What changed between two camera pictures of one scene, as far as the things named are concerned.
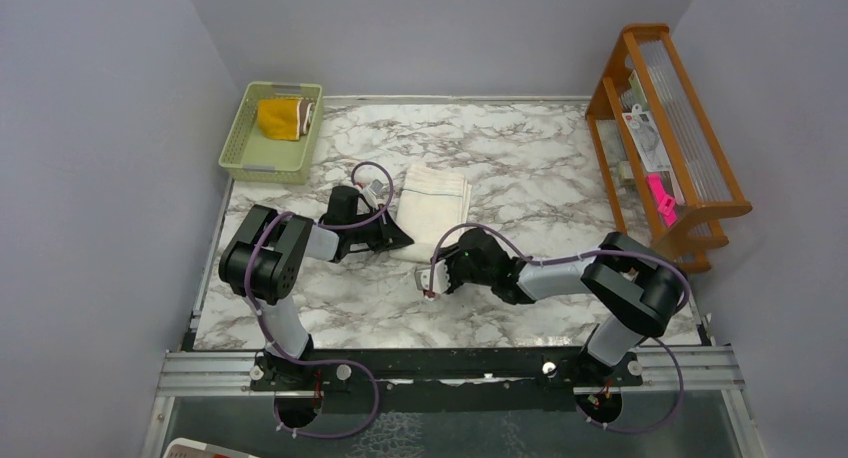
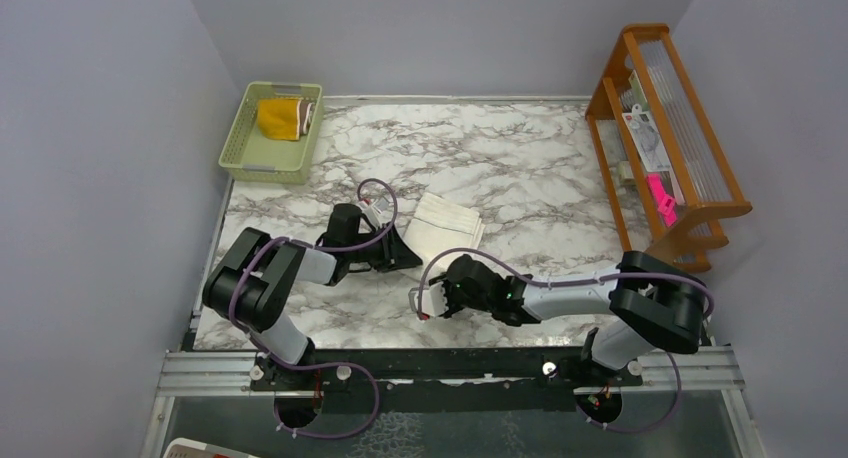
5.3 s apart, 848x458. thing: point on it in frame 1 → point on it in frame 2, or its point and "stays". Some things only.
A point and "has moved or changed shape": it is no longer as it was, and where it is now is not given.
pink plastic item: [666, 205] stays
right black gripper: [450, 254] → [452, 307]
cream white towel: [433, 201] has moved or changed shape
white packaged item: [647, 140] stays
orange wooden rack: [662, 167] stays
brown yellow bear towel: [284, 118] stays
